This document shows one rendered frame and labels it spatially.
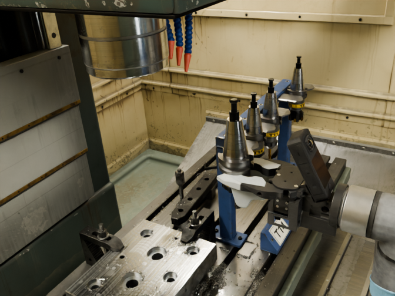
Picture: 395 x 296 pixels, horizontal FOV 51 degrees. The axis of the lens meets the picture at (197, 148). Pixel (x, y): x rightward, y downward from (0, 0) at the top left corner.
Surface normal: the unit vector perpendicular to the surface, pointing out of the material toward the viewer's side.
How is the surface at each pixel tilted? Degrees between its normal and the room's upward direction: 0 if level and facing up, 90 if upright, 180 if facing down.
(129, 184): 0
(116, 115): 90
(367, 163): 24
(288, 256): 0
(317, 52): 90
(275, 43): 90
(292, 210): 90
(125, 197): 0
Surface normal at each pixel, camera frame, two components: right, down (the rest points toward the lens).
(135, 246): -0.07, -0.88
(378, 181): -0.26, -0.62
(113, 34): 0.00, 0.47
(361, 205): -0.40, -0.33
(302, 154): -0.47, 0.47
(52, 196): 0.86, 0.21
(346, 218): -0.52, 0.26
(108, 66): -0.26, 0.47
